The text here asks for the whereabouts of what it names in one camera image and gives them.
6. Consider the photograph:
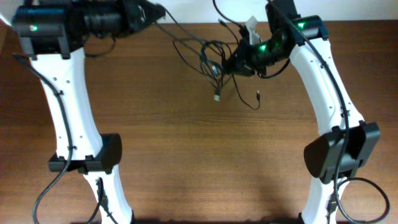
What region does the black cable white plug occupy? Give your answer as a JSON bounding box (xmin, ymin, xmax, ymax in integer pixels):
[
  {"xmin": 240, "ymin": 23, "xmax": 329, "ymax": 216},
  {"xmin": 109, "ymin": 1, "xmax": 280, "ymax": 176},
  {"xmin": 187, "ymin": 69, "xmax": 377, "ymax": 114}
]
[{"xmin": 154, "ymin": 6, "xmax": 232, "ymax": 101}]

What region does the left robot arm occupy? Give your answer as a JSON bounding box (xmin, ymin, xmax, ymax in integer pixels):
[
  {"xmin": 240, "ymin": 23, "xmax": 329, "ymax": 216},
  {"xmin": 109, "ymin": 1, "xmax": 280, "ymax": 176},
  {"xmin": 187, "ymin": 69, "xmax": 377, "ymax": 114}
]
[{"xmin": 11, "ymin": 1, "xmax": 165, "ymax": 223}]

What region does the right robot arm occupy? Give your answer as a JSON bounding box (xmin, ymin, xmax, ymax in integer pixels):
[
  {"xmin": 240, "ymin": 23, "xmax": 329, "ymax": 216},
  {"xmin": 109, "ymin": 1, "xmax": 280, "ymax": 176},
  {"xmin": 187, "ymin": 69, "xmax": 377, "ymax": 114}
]
[{"xmin": 222, "ymin": 1, "xmax": 381, "ymax": 223}]

